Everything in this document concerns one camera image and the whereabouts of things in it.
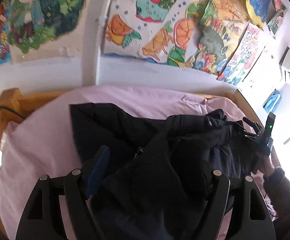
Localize blue hanging cloth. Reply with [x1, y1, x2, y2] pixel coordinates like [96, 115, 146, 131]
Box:
[263, 89, 281, 114]

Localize red-haired child drawing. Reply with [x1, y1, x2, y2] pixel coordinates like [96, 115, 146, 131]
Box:
[267, 0, 287, 37]

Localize doodle collage drawing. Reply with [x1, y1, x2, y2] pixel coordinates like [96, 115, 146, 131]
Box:
[217, 23, 266, 86]

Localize pink bed duvet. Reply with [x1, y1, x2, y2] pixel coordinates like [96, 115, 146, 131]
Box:
[0, 84, 276, 240]

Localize wooden bed frame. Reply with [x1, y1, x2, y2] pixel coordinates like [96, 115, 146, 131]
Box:
[0, 88, 267, 239]

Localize black puffer jacket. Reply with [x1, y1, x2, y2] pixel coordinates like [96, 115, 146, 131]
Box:
[70, 103, 256, 239]

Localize person's right hand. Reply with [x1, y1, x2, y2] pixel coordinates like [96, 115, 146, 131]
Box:
[251, 152, 276, 178]

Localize white air conditioner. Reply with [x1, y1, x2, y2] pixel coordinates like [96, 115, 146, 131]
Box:
[279, 47, 290, 85]

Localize juice and oranges drawing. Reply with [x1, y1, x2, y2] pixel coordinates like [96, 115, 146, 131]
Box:
[103, 0, 208, 68]

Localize blond boy drawing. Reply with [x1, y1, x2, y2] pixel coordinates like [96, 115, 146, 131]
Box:
[8, 0, 90, 63]

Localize landscape whale drawing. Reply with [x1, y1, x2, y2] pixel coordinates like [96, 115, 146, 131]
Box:
[187, 0, 249, 76]

